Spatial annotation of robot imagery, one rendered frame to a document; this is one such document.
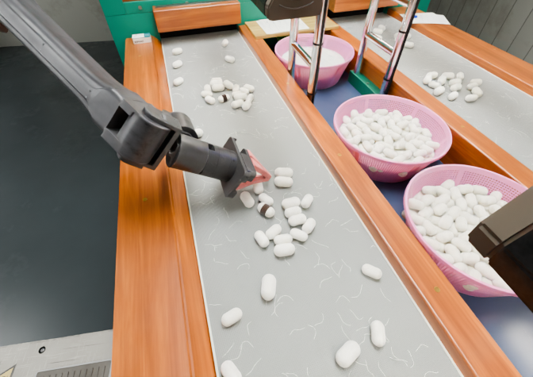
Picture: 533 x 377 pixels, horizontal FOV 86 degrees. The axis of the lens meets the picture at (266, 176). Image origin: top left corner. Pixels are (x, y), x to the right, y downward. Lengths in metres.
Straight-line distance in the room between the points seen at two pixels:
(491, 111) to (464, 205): 0.39
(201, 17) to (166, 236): 0.85
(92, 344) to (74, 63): 0.58
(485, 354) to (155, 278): 0.45
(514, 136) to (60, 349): 1.15
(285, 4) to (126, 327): 0.48
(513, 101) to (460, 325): 0.72
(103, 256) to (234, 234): 1.06
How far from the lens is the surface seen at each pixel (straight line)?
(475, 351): 0.50
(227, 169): 0.49
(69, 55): 0.53
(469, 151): 0.79
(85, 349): 0.82
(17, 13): 0.62
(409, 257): 0.52
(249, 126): 0.73
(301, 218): 0.52
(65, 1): 3.57
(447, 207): 0.67
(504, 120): 0.97
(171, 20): 1.17
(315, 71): 0.78
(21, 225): 1.85
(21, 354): 0.89
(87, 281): 1.49
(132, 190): 0.60
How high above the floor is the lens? 1.18
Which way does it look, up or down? 47 degrees down
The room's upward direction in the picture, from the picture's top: straight up
